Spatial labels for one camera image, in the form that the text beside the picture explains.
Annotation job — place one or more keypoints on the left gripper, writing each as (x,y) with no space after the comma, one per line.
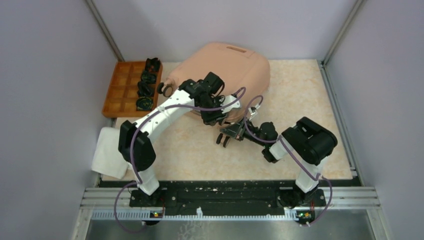
(213,120)

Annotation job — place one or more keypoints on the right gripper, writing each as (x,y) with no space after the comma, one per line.
(236,130)

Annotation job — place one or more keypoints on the pink suitcase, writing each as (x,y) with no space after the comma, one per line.
(237,67)

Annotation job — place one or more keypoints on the white cloth under left arm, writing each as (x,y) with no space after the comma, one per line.
(107,159)

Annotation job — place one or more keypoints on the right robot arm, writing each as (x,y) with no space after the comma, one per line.
(308,143)

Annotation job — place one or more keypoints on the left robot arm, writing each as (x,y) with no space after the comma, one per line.
(136,139)

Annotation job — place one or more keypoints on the rolled yellow green tie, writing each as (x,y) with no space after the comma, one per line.
(144,104)

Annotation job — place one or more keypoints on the rolled dark brown tie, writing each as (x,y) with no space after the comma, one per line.
(144,90)

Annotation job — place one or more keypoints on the rolled green patterned tie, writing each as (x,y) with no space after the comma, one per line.
(148,77)

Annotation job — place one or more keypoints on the rolled dark tie top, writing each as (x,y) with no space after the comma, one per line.
(152,65)

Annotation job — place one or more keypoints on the wooden compartment tray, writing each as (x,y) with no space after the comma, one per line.
(120,100)

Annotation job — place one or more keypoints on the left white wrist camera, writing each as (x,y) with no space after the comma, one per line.
(230,103)

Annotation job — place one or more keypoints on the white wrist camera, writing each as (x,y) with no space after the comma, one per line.
(252,112)
(230,103)

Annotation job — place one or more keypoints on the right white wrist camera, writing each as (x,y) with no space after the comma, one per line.
(252,112)

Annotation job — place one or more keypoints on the aluminium rail frame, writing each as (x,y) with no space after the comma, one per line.
(352,211)

